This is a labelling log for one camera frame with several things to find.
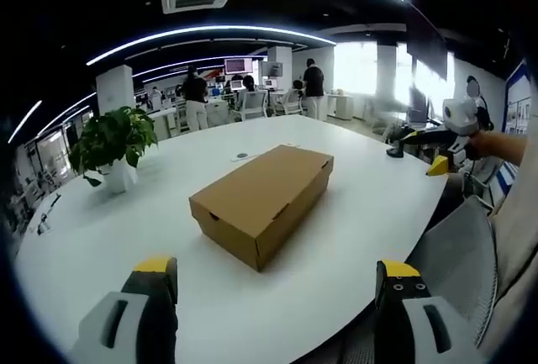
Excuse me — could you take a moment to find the grey mesh office chair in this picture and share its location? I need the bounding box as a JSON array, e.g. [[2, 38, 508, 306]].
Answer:
[[403, 193, 502, 351]]

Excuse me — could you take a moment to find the small black stand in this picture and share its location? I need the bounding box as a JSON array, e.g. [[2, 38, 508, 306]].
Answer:
[[386, 140, 407, 160]]

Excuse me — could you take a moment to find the white office chair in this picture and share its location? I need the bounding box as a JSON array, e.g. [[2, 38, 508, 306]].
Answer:
[[272, 87, 304, 116], [235, 89, 270, 123]]

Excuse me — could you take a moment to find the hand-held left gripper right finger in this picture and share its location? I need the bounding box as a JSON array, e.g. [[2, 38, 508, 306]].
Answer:
[[374, 259, 477, 364]]

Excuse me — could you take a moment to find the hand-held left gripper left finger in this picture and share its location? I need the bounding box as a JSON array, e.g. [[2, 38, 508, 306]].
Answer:
[[68, 256, 180, 364]]

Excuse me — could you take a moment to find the person's beige clothing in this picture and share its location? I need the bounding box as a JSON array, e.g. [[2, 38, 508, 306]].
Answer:
[[475, 140, 538, 359]]

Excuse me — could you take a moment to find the brown cardboard shoe box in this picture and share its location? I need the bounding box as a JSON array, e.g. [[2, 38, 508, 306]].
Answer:
[[188, 144, 335, 273]]

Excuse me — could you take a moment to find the person's right hand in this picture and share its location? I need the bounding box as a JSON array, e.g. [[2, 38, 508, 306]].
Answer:
[[464, 132, 488, 162]]

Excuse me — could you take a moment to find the long curved ceiling light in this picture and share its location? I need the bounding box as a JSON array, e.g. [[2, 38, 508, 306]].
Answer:
[[85, 24, 337, 67]]

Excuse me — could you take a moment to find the wall screen with red picture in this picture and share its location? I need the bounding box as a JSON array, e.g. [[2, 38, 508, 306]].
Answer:
[[224, 57, 254, 75]]

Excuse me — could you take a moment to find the white square pillar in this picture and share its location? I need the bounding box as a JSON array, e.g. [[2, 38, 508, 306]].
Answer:
[[95, 63, 136, 116]]

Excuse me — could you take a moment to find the green potted plant white pot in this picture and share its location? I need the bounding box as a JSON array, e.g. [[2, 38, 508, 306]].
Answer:
[[67, 105, 160, 195]]

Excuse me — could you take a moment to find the dark hanging screen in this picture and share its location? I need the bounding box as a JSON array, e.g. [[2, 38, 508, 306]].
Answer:
[[404, 1, 449, 82]]

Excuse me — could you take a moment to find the blue and white wall poster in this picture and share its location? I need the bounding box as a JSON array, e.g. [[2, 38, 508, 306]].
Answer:
[[503, 59, 535, 135]]

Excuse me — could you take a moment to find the small black and white tool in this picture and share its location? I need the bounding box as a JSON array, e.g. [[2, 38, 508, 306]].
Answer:
[[34, 193, 62, 237]]

